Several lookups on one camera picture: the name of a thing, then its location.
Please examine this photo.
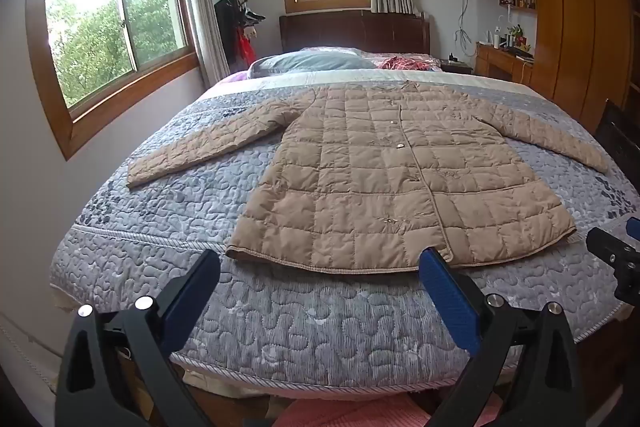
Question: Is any grey quilted bedspread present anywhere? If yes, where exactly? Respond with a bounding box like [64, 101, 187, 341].
[49, 69, 640, 400]

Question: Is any red hanging garment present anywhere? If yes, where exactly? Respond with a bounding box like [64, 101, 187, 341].
[235, 27, 257, 62]

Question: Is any grey pillow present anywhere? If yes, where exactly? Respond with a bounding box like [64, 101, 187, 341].
[247, 51, 377, 78]

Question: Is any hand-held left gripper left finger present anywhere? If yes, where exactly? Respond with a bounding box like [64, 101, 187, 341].
[55, 249, 222, 427]

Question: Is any dark wooden headboard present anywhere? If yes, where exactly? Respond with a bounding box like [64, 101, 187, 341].
[278, 9, 432, 56]

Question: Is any beige quilted jacket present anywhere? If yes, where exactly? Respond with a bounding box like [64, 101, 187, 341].
[126, 79, 610, 275]

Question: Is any red patterned cloth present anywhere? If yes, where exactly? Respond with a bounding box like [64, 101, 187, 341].
[377, 56, 444, 72]

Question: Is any wooden wardrobe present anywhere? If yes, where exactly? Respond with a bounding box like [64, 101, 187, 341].
[470, 0, 640, 136]

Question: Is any large wooden window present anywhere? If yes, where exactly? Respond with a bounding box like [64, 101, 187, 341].
[25, 0, 201, 161]

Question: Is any wooden desk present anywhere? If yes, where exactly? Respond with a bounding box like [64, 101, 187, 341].
[473, 41, 535, 86]

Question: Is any pink knitted cloth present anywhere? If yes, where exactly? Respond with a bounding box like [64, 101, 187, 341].
[270, 393, 502, 427]

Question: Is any pink floral pillow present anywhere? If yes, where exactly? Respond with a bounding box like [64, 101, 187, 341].
[299, 46, 441, 68]

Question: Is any dark nightstand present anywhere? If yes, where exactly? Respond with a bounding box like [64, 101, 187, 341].
[440, 58, 475, 76]

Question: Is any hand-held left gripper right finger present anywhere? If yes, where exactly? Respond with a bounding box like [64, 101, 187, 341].
[418, 246, 594, 427]

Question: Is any dark chair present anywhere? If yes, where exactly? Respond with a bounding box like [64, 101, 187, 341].
[594, 98, 640, 188]

